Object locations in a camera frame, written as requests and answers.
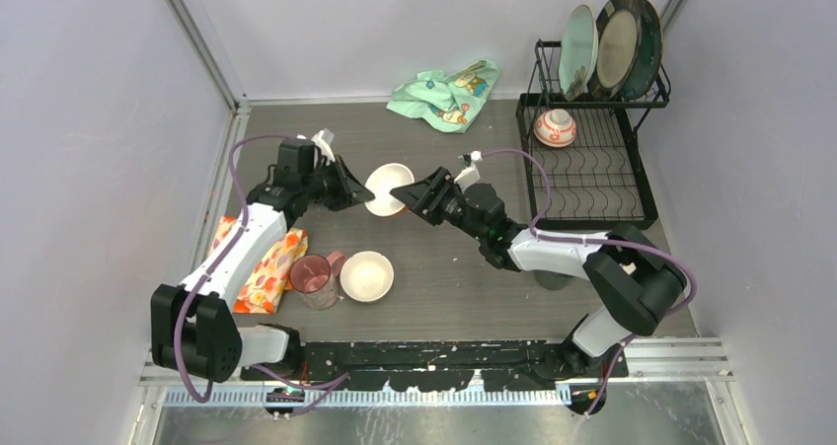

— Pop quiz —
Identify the black wire dish rack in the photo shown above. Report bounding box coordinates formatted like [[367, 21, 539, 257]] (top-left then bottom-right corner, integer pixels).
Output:
[[515, 40, 670, 231]]

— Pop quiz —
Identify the pink glass mug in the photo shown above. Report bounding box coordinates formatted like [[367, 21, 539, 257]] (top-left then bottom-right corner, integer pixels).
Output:
[[288, 251, 347, 310]]

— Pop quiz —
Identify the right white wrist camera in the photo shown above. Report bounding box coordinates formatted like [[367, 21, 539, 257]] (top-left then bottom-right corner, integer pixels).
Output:
[[454, 151, 483, 191]]

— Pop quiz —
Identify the black rimmed cream plate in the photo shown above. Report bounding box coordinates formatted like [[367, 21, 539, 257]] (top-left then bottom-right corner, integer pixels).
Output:
[[588, 0, 642, 101]]

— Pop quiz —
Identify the mint green flower plate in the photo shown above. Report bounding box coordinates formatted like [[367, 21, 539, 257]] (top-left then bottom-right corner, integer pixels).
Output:
[[558, 4, 599, 101]]

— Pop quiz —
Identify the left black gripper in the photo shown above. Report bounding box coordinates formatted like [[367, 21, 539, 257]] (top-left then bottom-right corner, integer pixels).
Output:
[[302, 155, 374, 213]]

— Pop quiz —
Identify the white ceramic bowl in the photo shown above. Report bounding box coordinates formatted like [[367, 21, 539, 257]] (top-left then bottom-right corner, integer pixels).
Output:
[[340, 251, 395, 303]]

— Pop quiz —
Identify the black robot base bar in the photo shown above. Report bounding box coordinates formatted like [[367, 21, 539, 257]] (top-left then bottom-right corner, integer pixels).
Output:
[[241, 339, 618, 393]]

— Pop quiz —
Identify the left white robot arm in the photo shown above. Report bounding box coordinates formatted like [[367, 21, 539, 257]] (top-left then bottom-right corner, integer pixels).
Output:
[[150, 129, 374, 403]]

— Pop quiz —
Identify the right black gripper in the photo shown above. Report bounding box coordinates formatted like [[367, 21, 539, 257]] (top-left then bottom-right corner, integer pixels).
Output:
[[393, 165, 488, 242]]

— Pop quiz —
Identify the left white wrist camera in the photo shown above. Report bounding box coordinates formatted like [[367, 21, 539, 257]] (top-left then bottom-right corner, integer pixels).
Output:
[[295, 128, 337, 169]]

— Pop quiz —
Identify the mint green cartoon cloth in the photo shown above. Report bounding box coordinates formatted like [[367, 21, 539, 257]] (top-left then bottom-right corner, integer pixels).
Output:
[[386, 59, 499, 133]]

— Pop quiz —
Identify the white bowl orange outside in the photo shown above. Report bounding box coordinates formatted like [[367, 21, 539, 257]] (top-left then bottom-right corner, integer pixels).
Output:
[[364, 163, 415, 217]]

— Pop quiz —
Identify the orange coral pattern bowl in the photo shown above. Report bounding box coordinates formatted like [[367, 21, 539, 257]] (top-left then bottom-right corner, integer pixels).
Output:
[[534, 109, 577, 148]]

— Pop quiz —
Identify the dark blue floral plate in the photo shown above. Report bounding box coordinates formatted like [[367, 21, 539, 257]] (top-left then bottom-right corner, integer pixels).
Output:
[[620, 0, 662, 101]]

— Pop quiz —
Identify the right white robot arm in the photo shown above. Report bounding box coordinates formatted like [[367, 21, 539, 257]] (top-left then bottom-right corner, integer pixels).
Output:
[[390, 166, 688, 379]]

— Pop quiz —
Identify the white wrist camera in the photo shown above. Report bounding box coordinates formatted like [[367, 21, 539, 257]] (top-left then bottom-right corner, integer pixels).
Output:
[[454, 151, 483, 191], [295, 128, 337, 169]]

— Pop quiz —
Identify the dark green mug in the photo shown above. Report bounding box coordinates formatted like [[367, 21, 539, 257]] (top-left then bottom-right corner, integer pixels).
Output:
[[534, 270, 573, 291]]

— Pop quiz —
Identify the orange floral cloth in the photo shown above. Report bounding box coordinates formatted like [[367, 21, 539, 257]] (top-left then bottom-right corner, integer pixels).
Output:
[[200, 228, 309, 315]]

